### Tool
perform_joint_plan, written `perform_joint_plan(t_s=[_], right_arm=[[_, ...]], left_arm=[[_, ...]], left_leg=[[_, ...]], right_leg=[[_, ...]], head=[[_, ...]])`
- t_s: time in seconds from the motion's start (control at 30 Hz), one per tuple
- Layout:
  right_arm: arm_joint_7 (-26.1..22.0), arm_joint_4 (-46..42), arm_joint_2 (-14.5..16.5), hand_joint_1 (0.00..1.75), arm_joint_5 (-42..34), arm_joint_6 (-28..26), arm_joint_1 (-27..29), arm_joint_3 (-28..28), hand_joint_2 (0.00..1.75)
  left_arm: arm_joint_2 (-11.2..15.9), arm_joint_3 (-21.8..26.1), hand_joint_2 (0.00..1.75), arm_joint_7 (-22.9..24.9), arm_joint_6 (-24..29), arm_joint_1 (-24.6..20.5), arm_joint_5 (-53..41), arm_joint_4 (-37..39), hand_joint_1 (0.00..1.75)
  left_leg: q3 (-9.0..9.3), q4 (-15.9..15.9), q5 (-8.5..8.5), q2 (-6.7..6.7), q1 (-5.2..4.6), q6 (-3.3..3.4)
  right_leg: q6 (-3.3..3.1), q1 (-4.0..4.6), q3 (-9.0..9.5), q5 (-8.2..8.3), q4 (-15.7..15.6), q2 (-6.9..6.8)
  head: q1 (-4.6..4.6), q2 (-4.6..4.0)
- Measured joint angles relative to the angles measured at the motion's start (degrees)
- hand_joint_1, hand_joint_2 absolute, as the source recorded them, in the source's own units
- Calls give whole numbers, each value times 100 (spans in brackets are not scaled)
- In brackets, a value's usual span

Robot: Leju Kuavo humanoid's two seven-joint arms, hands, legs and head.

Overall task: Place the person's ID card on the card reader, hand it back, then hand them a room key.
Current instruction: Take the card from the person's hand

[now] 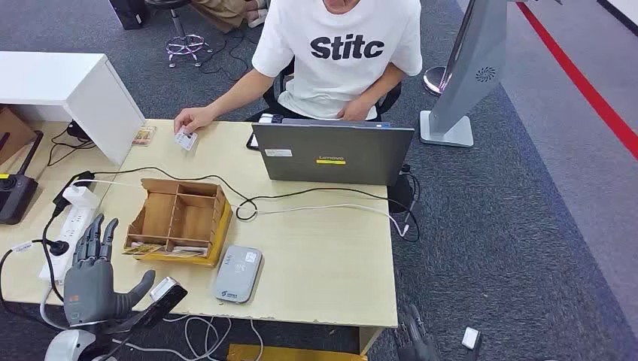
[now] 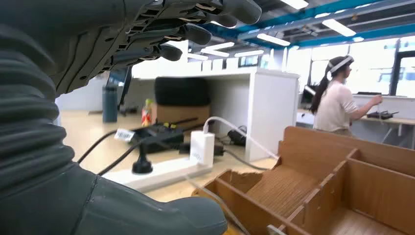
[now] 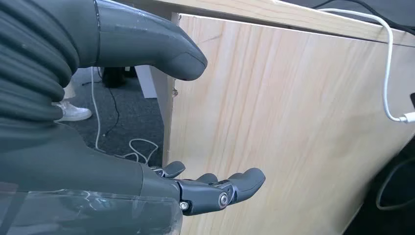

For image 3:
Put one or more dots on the light wooden desk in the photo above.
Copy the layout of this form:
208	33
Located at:
275	113

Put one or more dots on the white cabinet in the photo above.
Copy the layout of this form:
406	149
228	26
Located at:
146	81

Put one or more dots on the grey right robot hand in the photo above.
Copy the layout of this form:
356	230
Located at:
64	168

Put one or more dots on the person's white shoe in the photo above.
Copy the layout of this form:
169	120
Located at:
73	113

